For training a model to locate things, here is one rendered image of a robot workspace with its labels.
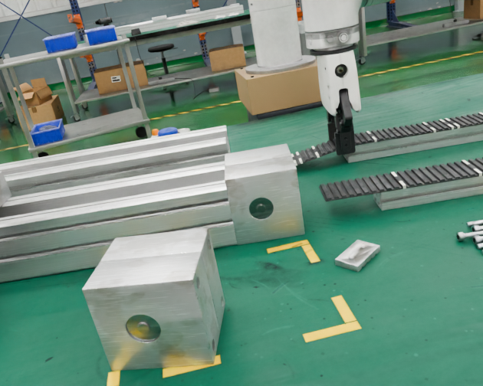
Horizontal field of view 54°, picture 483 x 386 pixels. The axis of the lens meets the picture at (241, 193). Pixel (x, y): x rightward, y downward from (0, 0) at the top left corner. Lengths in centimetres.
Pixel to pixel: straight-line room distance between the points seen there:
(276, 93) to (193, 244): 82
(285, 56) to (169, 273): 92
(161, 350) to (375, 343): 19
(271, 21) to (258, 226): 74
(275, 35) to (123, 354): 95
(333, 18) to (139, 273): 49
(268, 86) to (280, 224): 66
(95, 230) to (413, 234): 40
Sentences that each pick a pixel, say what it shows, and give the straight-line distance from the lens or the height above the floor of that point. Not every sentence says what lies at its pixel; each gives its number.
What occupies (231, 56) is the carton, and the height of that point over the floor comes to 35.
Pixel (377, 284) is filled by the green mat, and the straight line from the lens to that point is 53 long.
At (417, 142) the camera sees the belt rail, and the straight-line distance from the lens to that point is 87.
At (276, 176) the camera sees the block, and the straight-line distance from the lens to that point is 59.
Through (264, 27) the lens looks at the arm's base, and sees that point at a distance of 126.
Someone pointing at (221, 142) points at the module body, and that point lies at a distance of 77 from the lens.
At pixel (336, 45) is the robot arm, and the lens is 77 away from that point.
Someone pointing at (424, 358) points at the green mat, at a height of 78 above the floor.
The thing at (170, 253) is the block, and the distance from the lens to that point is 45.
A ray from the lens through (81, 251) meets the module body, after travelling 66.
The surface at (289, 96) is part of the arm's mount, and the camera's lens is 124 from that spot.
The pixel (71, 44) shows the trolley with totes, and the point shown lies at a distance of 376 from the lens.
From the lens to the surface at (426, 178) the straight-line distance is 69.
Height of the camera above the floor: 109
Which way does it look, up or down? 24 degrees down
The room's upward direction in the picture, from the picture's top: 10 degrees counter-clockwise
